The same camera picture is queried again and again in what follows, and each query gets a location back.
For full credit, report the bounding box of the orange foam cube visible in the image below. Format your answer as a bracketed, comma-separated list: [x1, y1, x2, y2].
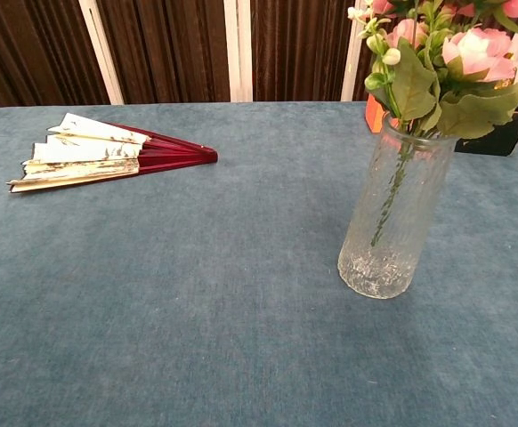
[364, 93, 388, 133]

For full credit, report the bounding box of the dark brown curtain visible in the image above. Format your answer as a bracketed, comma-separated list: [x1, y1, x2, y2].
[0, 0, 518, 110]

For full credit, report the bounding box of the clear glass cup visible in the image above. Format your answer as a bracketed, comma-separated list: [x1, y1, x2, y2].
[337, 113, 459, 300]

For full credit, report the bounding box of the black square box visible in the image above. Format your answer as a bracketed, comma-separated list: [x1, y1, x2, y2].
[454, 98, 518, 157]

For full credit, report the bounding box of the blue table cloth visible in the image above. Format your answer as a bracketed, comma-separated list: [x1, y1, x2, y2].
[0, 100, 518, 427]

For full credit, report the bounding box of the red and white folding fan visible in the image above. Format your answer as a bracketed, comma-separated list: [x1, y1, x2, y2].
[5, 112, 219, 194]

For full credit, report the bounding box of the pink artificial flower bouquet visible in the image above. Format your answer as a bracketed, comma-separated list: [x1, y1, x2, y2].
[346, 0, 518, 248]

